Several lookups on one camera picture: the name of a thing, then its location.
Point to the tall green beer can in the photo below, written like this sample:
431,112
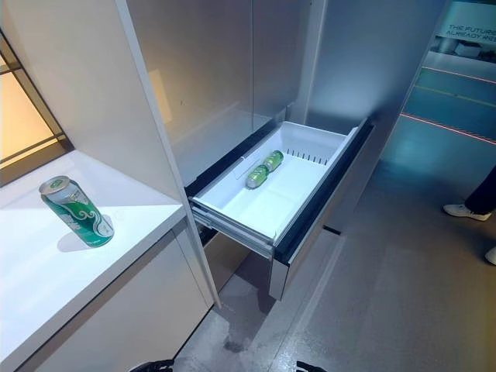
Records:
79,215

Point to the white fridge drawer silver front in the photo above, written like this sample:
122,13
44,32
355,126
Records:
302,186

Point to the silver fridge body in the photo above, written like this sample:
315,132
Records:
217,77

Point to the small green drink can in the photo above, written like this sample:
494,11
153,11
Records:
257,177
273,159

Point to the tall white cabinet panel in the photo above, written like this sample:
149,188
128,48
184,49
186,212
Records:
97,77

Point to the black robot right leg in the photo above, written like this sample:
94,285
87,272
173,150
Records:
312,367

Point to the black robot leg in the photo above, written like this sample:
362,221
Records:
153,367
312,367

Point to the black robot left leg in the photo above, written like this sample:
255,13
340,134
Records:
153,367

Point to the white counter cabinet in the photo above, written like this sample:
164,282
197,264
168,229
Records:
58,290

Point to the white sneaker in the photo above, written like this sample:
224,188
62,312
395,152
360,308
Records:
465,212
491,255

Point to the dark trouser leg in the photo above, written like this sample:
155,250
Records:
482,193

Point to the black framed lit window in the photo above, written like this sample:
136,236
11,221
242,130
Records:
23,116

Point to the wall poster with text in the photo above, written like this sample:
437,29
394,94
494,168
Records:
470,35

